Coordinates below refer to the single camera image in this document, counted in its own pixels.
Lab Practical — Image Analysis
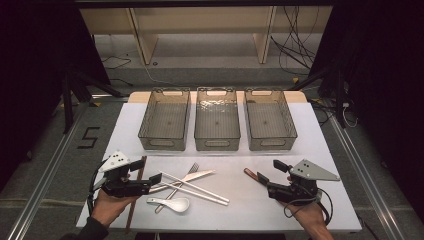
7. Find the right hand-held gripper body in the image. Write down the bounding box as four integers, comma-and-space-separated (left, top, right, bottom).
266, 158, 341, 205

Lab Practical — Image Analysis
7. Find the bundle of black floor cables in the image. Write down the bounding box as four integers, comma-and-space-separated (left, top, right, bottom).
269, 6, 322, 77

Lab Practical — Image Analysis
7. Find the person's right hand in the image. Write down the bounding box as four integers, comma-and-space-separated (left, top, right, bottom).
285, 196, 330, 232

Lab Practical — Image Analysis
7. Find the white table sheet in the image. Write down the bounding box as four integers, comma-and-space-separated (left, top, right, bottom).
75, 101, 363, 233

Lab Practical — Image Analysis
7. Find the light wooden desk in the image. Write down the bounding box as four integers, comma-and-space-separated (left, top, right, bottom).
79, 6, 334, 66

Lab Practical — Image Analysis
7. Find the white floor cable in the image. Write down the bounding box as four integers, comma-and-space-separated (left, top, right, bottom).
142, 64, 176, 87

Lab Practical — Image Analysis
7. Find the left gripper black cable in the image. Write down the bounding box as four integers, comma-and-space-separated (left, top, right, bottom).
86, 159, 112, 218

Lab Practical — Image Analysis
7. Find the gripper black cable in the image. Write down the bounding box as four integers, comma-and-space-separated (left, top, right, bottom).
86, 159, 112, 218
283, 188, 334, 226

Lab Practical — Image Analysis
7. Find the thin black floor cable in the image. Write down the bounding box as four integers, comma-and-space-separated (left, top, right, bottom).
100, 55, 133, 71

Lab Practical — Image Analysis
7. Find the white chopstick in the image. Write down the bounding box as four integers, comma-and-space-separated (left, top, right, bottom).
159, 181, 230, 207
159, 170, 231, 204

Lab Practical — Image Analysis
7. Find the dark curtain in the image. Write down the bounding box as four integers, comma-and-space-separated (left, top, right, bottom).
0, 0, 112, 191
309, 0, 424, 214

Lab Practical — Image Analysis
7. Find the black metal stand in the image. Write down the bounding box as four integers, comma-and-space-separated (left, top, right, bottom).
289, 66, 348, 129
61, 69, 124, 134

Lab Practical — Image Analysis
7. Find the smoky clear plastic bin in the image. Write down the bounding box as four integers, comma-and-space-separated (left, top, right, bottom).
243, 87, 299, 152
193, 86, 242, 152
137, 87, 192, 152

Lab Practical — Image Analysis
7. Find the person's left hand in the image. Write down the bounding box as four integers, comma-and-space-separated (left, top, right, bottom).
90, 189, 141, 228

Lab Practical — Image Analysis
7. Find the steel knife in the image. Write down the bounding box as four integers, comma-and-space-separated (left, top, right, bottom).
149, 169, 215, 194

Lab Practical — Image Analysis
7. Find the steel fork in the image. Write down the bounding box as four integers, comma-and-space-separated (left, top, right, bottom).
154, 162, 200, 214

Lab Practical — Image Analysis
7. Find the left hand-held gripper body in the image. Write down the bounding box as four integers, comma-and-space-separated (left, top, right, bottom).
98, 150, 152, 198

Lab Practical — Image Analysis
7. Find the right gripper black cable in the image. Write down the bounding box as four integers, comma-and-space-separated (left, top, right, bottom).
283, 188, 334, 226

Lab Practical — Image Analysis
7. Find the brown spoon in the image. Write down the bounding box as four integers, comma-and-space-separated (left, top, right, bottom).
243, 167, 265, 183

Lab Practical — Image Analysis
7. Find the metal floor rail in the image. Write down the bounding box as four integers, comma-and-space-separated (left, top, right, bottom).
6, 103, 90, 240
328, 114, 407, 240

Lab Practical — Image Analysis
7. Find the white ceramic spoon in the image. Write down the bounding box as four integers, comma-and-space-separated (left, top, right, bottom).
146, 197, 191, 214

